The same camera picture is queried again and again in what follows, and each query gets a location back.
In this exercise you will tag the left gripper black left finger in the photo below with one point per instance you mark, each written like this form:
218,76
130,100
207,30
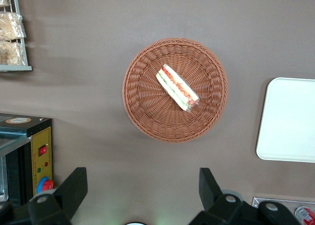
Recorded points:
73,185

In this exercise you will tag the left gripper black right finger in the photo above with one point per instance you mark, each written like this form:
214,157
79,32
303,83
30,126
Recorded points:
209,188

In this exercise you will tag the triangle sandwich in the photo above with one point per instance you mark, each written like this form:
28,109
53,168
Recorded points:
176,87

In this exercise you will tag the round brown wicker basket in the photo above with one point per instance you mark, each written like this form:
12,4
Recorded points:
147,116

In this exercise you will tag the beige plastic tray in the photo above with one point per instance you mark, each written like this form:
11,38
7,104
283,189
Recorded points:
288,121

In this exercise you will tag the tray of packaged snacks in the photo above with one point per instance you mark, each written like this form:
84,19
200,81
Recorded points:
14,68

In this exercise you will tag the clear acrylic bottle rack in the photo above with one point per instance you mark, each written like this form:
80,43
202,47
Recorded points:
256,202

